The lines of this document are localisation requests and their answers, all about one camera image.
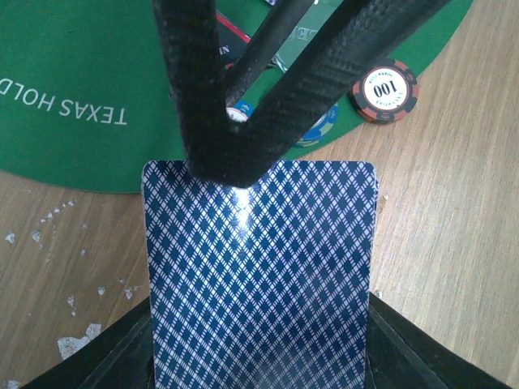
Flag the hundred chips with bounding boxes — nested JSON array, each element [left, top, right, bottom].
[[349, 58, 419, 124]]

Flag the fifty chips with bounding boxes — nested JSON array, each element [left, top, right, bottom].
[[295, 104, 339, 147]]

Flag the blue playing card deck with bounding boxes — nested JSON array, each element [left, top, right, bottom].
[[142, 160, 379, 388]]

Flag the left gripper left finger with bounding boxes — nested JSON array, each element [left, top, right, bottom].
[[24, 298, 155, 388]]

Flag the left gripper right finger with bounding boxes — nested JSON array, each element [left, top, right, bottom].
[[364, 293, 507, 388]]

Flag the red triangle dealer button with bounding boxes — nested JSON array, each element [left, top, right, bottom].
[[216, 11, 251, 69]]

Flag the clear round button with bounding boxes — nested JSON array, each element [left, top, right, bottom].
[[274, 0, 341, 72]]

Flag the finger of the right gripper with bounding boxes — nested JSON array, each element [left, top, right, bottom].
[[218, 1, 446, 187], [152, 1, 227, 178]]

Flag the ten chips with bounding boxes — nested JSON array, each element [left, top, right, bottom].
[[226, 100, 255, 122]]

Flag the white debris pile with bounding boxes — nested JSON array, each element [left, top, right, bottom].
[[1, 195, 148, 388]]

